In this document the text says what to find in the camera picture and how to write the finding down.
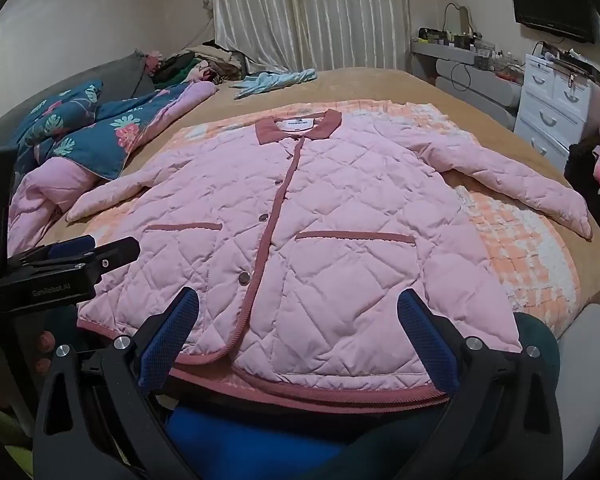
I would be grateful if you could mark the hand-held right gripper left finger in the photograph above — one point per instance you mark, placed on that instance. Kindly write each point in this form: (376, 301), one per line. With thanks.
(167, 340)

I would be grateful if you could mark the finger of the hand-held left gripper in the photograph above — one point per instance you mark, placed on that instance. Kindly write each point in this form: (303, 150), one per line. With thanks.
(72, 247)
(115, 255)

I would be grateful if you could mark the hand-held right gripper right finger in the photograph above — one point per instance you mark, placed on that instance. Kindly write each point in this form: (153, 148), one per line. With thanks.
(427, 345)

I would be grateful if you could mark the pink quilted jacket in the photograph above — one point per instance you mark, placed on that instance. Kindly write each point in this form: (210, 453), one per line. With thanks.
(330, 260)

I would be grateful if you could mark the pile of clothes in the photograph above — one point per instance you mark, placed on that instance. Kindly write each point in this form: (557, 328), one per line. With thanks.
(200, 67)

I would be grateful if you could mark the person's left hand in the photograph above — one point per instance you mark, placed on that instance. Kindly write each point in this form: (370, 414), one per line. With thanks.
(45, 345)

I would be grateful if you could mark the blue floral quilt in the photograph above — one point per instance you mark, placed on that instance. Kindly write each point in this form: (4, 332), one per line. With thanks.
(95, 140)

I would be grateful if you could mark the orange plaid blanket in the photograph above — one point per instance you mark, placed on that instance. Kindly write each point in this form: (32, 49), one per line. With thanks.
(520, 250)

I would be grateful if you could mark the person's blue clothing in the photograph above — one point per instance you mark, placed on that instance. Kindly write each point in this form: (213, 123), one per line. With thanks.
(255, 440)

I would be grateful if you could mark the light blue cloth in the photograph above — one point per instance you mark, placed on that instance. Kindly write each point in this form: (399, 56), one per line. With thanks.
(270, 82)

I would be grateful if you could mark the dark cloth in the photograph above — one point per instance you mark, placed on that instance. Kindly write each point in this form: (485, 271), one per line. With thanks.
(580, 170)

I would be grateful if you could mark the grey desk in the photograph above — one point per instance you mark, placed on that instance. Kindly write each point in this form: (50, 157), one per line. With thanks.
(480, 90)

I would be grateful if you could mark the white drawer cabinet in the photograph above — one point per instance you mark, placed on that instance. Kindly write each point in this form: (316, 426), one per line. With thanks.
(545, 110)

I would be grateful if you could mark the bed with tan cover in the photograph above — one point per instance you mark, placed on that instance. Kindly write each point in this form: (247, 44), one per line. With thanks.
(380, 85)

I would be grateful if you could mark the desk clutter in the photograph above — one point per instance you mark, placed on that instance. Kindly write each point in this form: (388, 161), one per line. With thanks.
(460, 40)

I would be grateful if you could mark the white striped curtain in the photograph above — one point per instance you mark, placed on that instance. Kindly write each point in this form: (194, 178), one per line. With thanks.
(305, 10)

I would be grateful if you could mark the cabinet top clutter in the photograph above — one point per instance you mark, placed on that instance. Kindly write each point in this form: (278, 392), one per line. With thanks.
(575, 62)

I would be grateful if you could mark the black television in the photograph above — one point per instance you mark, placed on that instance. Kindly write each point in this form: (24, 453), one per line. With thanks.
(550, 5)

